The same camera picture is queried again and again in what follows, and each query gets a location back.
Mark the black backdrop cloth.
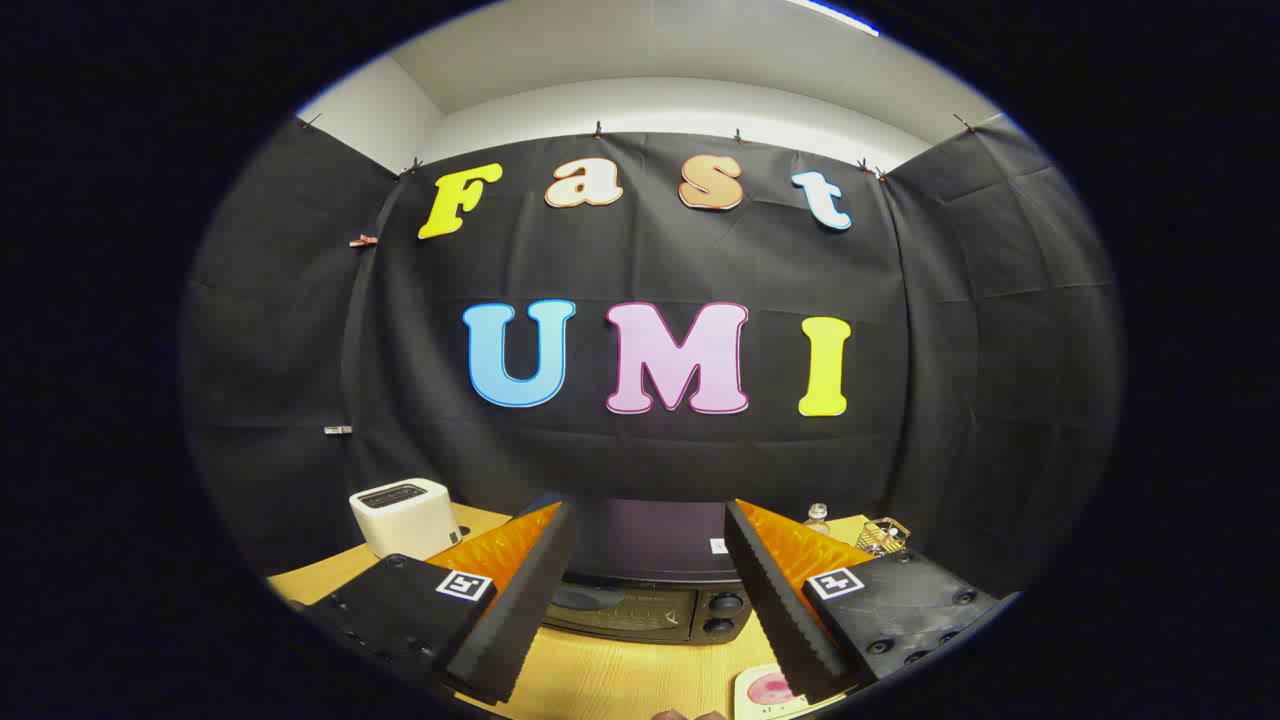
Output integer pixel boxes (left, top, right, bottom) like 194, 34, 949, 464
180, 115, 1126, 601

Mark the cream food tray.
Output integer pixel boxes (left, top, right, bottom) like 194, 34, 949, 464
733, 663, 846, 720

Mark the metal wire holder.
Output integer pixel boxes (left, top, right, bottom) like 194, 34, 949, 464
857, 517, 911, 557

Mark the black toaster oven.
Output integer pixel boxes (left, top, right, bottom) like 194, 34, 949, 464
543, 497, 758, 646

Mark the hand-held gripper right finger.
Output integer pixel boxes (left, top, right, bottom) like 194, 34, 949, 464
724, 498, 1001, 706

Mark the white bread toaster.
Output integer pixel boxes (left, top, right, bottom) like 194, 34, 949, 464
349, 478, 463, 561

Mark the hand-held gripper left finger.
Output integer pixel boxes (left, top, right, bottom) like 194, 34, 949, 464
285, 497, 579, 706

